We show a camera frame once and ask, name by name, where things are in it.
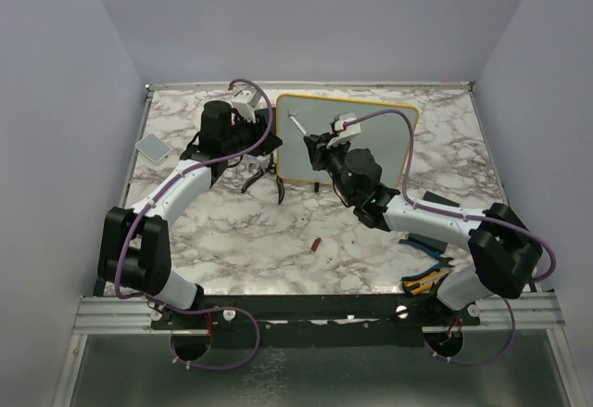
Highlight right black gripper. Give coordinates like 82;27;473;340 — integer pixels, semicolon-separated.
307;132;356;203

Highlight yellow black stripper tool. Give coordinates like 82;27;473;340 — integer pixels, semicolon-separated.
400;269;450;297

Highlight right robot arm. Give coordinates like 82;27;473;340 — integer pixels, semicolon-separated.
304;134;543;324

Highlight red marker cap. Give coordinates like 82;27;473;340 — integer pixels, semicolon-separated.
310;237;322;252

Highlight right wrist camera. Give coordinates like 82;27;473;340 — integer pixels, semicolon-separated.
327;112;361;148

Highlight yellow framed whiteboard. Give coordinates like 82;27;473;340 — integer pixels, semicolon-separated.
276;94;420;188

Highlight black flat box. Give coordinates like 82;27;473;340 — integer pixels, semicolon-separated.
407;191;461;254

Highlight black base frame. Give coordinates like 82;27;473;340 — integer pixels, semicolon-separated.
151;293;480;349

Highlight white marker pen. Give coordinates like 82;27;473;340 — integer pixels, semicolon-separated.
288;115;308;136

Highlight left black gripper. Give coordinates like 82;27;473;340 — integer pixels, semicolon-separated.
222;110;283;157

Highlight blue handled cutters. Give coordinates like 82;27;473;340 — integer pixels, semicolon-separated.
398;239;452;268

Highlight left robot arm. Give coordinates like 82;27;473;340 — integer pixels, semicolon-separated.
97;100;282;328

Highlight black handled pliers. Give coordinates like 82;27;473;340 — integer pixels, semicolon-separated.
241;154;287;205

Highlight white square device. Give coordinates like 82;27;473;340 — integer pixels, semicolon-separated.
135;134;172;165

